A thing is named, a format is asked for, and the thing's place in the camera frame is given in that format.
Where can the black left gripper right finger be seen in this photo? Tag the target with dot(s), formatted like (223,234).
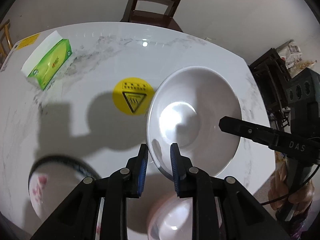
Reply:
(192,182)

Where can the light wooden chair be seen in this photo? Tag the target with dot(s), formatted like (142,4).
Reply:
(6,42)

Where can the person's right hand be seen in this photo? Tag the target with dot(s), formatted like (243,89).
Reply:
(278,187)

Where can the pink bowl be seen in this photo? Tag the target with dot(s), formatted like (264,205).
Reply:
(170,218)

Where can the green tissue pack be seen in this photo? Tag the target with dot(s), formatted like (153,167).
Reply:
(46,60)

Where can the white ribbed bowl blue base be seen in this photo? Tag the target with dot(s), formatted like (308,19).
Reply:
(186,109)

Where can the yellow round warning sticker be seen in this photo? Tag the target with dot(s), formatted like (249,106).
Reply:
(132,96)

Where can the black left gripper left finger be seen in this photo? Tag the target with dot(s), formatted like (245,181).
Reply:
(125,183)

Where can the white plate with pink roses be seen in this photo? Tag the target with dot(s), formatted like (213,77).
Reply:
(52,178)

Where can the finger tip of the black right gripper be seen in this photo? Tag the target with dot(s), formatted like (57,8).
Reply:
(254,132)

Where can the dark wooden chair far side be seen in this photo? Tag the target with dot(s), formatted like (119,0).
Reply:
(158,13)

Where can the yellow rectangular table label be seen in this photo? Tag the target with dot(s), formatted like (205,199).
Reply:
(27,41)

